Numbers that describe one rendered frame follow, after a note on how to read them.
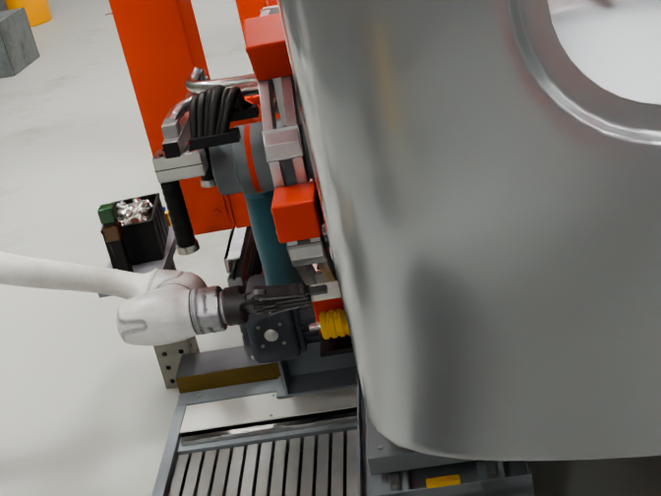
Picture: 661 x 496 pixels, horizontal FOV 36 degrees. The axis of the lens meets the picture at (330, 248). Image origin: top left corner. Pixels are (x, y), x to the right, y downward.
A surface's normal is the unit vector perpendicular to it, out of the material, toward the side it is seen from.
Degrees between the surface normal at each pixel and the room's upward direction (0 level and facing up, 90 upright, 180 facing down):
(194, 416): 0
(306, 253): 90
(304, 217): 90
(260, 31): 35
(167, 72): 90
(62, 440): 0
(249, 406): 0
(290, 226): 90
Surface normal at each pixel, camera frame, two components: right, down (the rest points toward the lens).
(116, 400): -0.18, -0.89
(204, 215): -0.02, 0.44
